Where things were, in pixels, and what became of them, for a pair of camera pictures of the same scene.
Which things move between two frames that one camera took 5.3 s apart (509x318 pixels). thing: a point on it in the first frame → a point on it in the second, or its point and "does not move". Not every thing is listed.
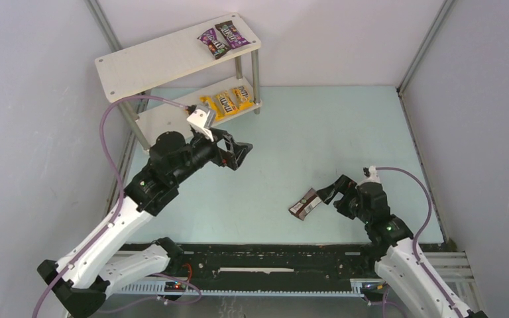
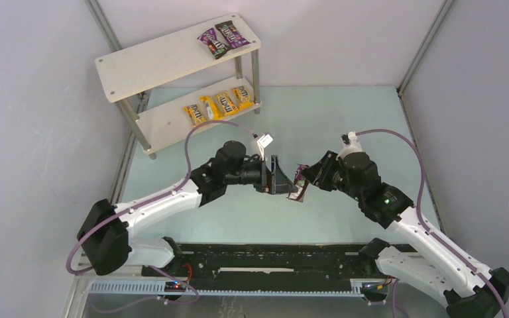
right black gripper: [344, 195] → [320, 169]
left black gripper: [221, 149] → [268, 176]
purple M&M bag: [217, 48] does not move
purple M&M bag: [234, 39] does not move
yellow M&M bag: [225, 103] does not move
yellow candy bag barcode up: [213, 105] does not move
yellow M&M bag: [242, 97] does not move
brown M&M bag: [309, 203] → [301, 183]
